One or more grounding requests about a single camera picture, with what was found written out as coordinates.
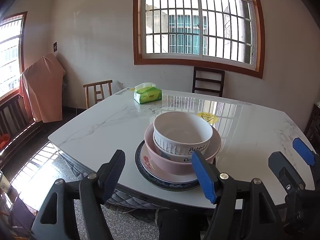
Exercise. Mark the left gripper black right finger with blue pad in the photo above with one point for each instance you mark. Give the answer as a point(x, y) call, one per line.
point(222, 191)

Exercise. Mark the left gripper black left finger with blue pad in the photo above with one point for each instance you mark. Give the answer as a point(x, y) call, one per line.
point(95, 190)

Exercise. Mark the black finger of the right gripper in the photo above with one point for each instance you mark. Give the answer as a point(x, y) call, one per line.
point(285, 169)

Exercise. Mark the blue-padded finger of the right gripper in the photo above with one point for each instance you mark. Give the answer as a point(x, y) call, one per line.
point(306, 154)

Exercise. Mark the white dog cartoon bowl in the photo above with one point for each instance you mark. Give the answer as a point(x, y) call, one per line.
point(175, 156)

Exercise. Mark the white plate pink flowers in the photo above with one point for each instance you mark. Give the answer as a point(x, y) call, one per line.
point(162, 173)

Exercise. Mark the pink bowl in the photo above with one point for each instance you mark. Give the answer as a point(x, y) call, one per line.
point(177, 168)

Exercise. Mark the white rabbit cartoon bowl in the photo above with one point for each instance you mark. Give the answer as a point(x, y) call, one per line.
point(181, 133)

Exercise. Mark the dark wooden cabinet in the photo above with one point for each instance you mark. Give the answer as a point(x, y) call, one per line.
point(312, 130)

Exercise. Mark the yellow round table sticker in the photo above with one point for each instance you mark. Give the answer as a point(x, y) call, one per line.
point(208, 117)

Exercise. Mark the light wooden chair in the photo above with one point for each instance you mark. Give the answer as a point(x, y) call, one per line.
point(98, 91)

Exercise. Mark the dark wooden bench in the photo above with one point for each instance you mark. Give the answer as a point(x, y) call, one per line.
point(14, 123)

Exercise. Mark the dark wooden chair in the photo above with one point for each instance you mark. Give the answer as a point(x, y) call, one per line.
point(208, 80)

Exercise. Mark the green tissue pack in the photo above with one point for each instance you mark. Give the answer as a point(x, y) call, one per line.
point(147, 92)

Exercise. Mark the orange cloth covered object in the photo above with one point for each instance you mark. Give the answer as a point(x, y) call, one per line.
point(41, 89)

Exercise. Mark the wooden framed barred window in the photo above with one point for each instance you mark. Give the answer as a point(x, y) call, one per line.
point(221, 34)

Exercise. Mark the left side window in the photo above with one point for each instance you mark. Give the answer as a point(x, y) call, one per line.
point(12, 62)

